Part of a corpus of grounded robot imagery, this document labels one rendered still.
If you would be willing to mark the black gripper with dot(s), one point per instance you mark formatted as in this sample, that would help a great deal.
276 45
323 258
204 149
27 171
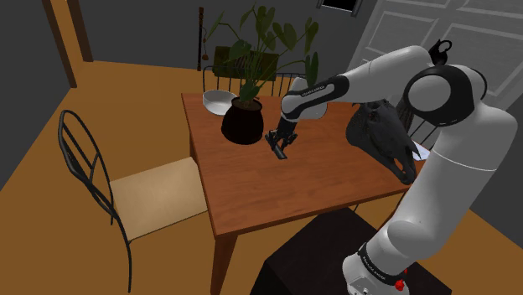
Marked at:
286 128

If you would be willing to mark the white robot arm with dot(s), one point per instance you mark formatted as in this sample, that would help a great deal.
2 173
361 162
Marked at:
461 175

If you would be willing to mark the green plant in black pot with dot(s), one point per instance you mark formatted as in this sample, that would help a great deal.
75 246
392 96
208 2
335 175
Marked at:
242 124

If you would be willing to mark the brown wooden table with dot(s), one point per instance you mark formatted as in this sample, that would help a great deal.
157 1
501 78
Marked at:
265 192

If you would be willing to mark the white bowl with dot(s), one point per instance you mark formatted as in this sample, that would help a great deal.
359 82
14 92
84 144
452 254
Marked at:
216 102

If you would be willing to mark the black horse head sculpture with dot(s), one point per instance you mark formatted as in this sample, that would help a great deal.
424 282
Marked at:
380 135

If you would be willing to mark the dark olive furniture piece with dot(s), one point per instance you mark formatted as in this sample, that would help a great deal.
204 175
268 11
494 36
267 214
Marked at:
222 55

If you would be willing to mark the dark robot stand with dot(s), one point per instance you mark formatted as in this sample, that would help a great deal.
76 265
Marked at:
318 253

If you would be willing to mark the white flat sheet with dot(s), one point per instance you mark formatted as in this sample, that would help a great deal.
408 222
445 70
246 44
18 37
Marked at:
421 152

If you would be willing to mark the dark wooden pole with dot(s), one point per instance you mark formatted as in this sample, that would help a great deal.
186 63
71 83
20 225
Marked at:
200 36

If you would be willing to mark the dark grey-framed window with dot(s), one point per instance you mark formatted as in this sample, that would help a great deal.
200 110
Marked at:
339 4

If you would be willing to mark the white panelled door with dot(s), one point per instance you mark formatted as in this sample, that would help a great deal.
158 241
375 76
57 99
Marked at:
482 36

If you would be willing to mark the brown wooden door frame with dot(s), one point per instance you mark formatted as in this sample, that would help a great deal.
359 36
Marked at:
61 45

